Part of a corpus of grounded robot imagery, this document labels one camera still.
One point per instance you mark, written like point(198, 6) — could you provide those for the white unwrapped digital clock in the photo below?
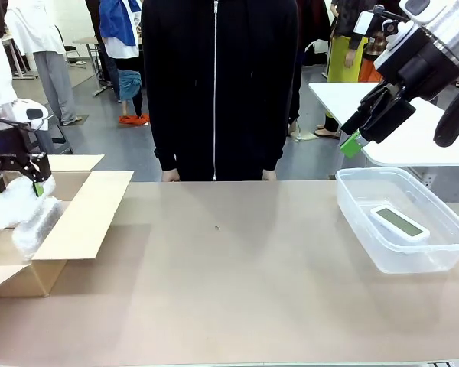
point(399, 225)

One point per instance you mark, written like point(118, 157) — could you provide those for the bystander yellow skirt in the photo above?
point(342, 57)

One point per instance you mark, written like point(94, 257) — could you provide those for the bystander blue white clothes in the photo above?
point(118, 30)

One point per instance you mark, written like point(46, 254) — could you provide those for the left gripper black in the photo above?
point(4, 139)

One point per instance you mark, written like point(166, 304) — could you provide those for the black sleeved right forearm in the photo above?
point(164, 134)

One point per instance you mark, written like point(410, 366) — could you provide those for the grey background desk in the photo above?
point(92, 42)

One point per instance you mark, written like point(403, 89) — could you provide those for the person left hand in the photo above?
point(269, 175)

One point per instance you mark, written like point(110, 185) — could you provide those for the black background chair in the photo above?
point(70, 49)

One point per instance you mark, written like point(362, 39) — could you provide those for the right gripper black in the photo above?
point(428, 72)

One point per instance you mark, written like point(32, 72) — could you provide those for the clear plastic bin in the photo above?
point(352, 199)

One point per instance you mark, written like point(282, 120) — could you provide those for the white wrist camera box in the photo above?
point(364, 23)

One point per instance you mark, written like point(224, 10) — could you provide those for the bystander white coat grey trousers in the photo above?
point(49, 57)

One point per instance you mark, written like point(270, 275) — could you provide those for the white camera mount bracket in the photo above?
point(396, 46)

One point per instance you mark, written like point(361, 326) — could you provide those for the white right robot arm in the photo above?
point(447, 34)

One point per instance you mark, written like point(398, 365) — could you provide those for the bystander orange skirt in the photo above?
point(369, 69)

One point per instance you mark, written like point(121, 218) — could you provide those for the white background table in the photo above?
point(405, 147)

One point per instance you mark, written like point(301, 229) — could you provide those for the brown cardboard box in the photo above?
point(84, 214)

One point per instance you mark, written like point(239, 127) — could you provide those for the black sleeved left forearm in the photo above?
point(279, 134)

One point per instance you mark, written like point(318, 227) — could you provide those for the person torso black hoodie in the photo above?
point(214, 95)

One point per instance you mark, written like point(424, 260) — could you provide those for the person right hand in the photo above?
point(171, 176)

